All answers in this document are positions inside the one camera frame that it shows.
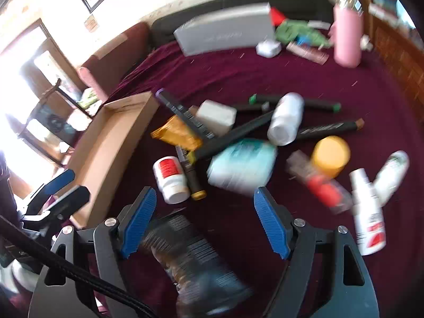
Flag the white wall charger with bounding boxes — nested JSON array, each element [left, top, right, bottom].
[[256, 39, 283, 57]]

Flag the teal wet wipes packet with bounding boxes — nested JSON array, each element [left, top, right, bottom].
[[207, 138, 278, 197]]

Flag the black marker purple cap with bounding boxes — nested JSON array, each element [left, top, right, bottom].
[[155, 88, 217, 140]]

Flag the red bag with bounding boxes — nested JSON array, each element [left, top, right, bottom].
[[270, 7, 285, 25]]

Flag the black marker yellow cap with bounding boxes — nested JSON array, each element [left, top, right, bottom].
[[186, 110, 276, 164]]

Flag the clear red blister pack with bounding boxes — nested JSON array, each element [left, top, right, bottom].
[[286, 151, 353, 214]]

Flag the wooden chair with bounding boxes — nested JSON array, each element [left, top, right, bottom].
[[5, 79, 95, 166]]

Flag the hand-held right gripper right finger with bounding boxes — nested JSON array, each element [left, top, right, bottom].
[[253, 186, 380, 318]]

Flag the pink thermos bottle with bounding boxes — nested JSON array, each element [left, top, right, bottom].
[[333, 0, 365, 68]]

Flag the white spray bottle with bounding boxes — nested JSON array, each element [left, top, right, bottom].
[[349, 168, 387, 256]]

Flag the white bottle green print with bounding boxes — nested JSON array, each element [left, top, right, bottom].
[[373, 150, 410, 206]]

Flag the maroon velvet blanket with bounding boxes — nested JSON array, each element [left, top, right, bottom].
[[10, 40, 424, 318]]

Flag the orange snack packet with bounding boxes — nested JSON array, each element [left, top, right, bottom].
[[151, 115, 203, 151]]

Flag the maroon armchair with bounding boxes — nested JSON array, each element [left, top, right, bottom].
[[81, 22, 151, 96]]

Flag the brown cardboard box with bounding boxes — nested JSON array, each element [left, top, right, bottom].
[[64, 91, 161, 229]]

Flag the small white box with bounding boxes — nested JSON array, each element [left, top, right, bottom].
[[195, 99, 237, 137]]

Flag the wooden cabinet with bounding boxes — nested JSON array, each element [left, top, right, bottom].
[[351, 0, 424, 126]]

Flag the plain white bottle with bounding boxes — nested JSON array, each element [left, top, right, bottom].
[[267, 92, 305, 147]]

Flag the black marker brown cap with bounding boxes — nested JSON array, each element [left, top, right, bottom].
[[295, 118, 365, 140]]

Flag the yellow ball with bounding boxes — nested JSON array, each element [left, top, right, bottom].
[[311, 136, 351, 179]]

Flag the black printed packet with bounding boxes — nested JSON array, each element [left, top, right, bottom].
[[141, 214, 252, 317]]

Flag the black marker ochre cap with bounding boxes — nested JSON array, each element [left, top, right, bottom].
[[175, 144, 207, 201]]

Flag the black braided cable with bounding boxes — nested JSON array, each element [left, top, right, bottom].
[[0, 215, 158, 318]]

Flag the black sofa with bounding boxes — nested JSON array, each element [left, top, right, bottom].
[[151, 0, 335, 45]]

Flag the white bottle red label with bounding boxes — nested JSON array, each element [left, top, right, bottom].
[[152, 156, 191, 205]]

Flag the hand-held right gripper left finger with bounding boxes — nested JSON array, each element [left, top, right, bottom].
[[28, 186, 158, 318]]

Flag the grey shoe box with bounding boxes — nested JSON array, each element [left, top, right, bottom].
[[173, 2, 276, 57]]

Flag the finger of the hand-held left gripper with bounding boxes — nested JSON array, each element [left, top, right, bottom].
[[25, 169, 76, 214], [20, 185, 91, 236]]

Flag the black marker green caps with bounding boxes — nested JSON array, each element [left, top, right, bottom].
[[248, 94, 342, 112]]

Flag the green cloth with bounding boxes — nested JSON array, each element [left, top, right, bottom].
[[275, 20, 332, 48]]

